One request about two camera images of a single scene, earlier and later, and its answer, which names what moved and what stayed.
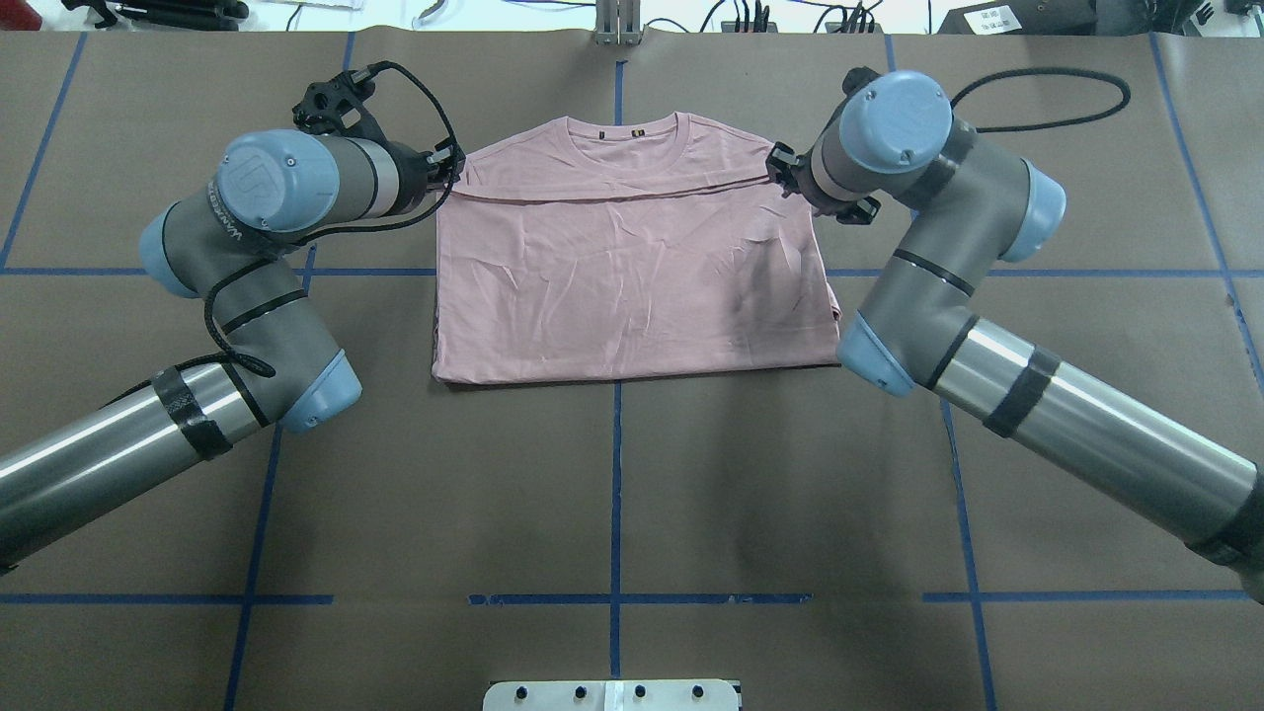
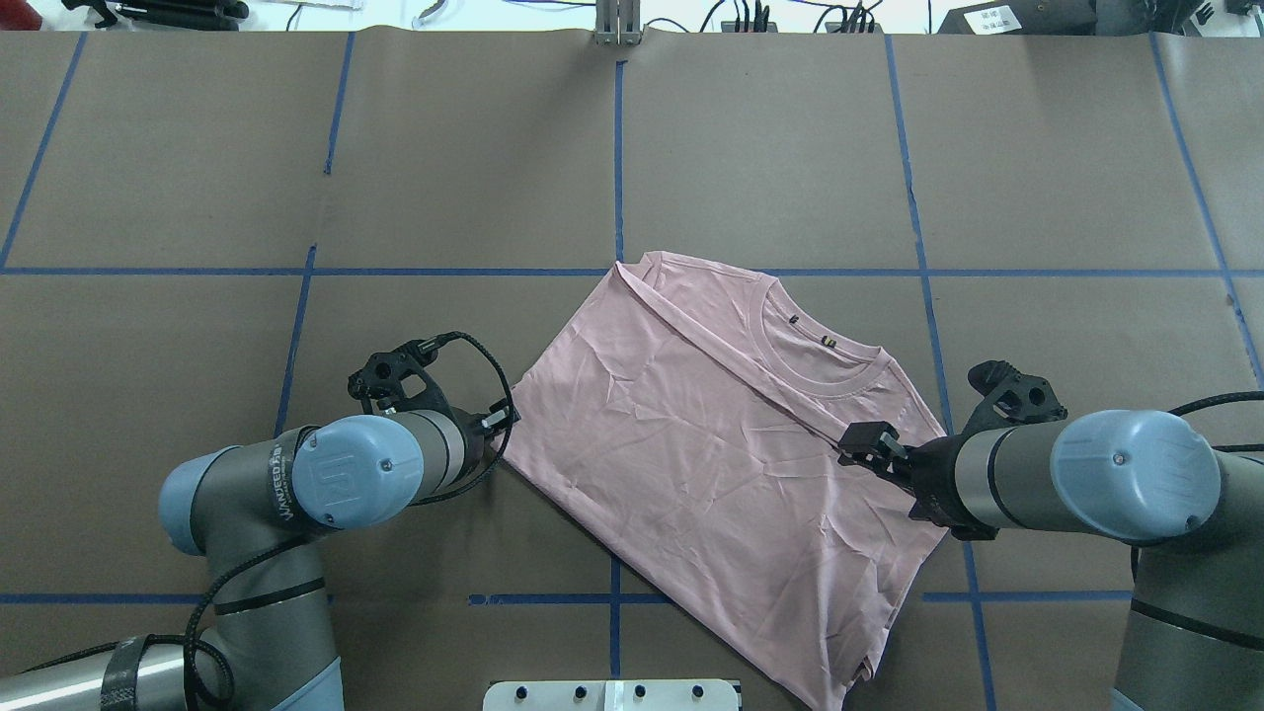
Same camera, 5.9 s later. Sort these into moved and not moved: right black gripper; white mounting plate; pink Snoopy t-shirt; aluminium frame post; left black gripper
Moved: right black gripper; pink Snoopy t-shirt; left black gripper
Not moved: white mounting plate; aluminium frame post
